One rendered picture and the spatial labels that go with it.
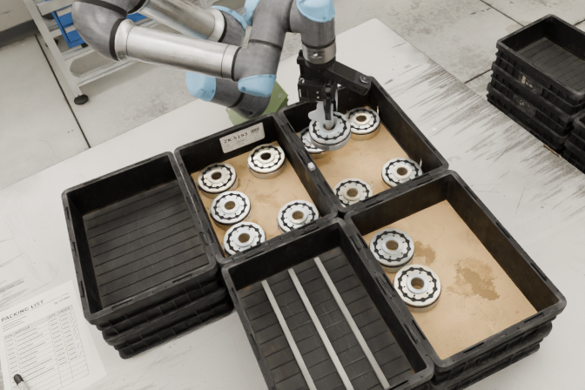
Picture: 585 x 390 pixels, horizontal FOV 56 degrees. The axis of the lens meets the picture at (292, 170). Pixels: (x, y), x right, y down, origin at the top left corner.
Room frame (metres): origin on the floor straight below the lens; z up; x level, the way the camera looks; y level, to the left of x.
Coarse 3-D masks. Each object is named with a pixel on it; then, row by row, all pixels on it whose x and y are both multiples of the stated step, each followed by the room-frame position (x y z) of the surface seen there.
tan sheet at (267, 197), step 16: (272, 144) 1.09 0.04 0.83; (240, 160) 1.04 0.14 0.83; (192, 176) 1.01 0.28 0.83; (240, 176) 0.98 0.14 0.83; (288, 176) 0.96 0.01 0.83; (256, 192) 0.92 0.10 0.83; (272, 192) 0.91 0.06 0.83; (288, 192) 0.90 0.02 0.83; (304, 192) 0.89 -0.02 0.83; (256, 208) 0.87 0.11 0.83; (272, 208) 0.86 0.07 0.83; (272, 224) 0.81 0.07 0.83
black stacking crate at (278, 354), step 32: (288, 256) 0.68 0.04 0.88; (320, 256) 0.69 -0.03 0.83; (352, 256) 0.65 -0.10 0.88; (256, 288) 0.64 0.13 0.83; (288, 288) 0.62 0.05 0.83; (320, 288) 0.61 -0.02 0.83; (352, 288) 0.60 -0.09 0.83; (256, 320) 0.56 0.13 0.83; (288, 320) 0.54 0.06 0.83; (320, 320) 0.53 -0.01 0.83; (384, 320) 0.51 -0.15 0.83; (288, 352) 0.47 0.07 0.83; (320, 352) 0.46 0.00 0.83; (352, 352) 0.45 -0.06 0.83; (384, 352) 0.44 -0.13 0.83; (416, 352) 0.40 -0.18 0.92; (288, 384) 0.41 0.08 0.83; (320, 384) 0.40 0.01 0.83; (352, 384) 0.39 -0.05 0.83
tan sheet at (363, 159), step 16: (384, 128) 1.08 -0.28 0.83; (352, 144) 1.04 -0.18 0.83; (368, 144) 1.03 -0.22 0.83; (384, 144) 1.02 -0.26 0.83; (320, 160) 0.99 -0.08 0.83; (336, 160) 0.99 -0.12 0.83; (352, 160) 0.98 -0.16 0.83; (368, 160) 0.97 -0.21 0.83; (384, 160) 0.96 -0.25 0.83; (336, 176) 0.93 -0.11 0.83; (352, 176) 0.92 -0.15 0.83; (368, 176) 0.91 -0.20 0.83
